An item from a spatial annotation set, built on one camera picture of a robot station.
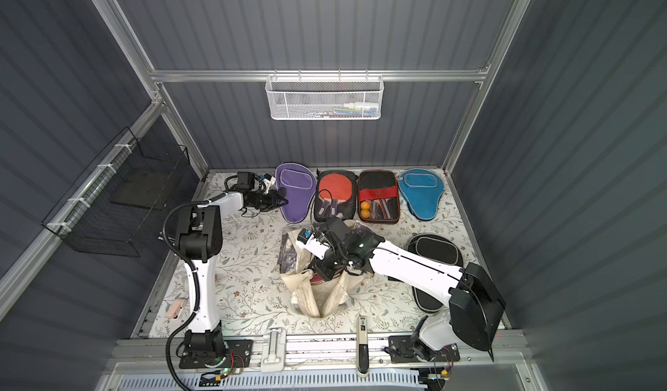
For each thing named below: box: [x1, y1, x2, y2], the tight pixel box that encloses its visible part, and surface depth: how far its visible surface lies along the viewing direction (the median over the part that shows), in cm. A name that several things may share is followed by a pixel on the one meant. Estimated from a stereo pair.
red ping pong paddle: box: [318, 172, 353, 204], surface depth 118 cm
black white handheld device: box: [356, 315, 370, 378], surface depth 72 cm
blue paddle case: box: [397, 168, 446, 221], surface depth 111 cm
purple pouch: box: [274, 161, 317, 224], surface depth 110 cm
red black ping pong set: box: [357, 170, 401, 225], surface depth 109 cm
